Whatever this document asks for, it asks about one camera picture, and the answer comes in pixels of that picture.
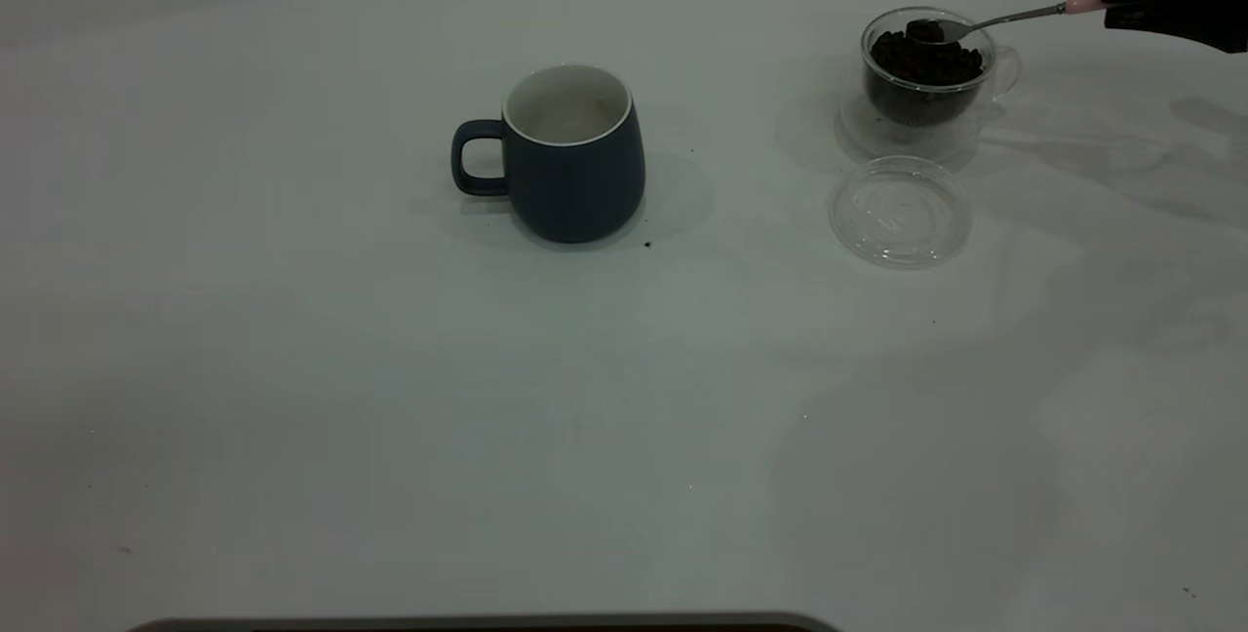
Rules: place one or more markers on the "dark grey ceramic mug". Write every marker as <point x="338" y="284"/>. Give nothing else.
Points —
<point x="575" y="183"/>

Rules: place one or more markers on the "glass cup with coffee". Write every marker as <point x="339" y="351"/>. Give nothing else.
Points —
<point x="926" y="71"/>

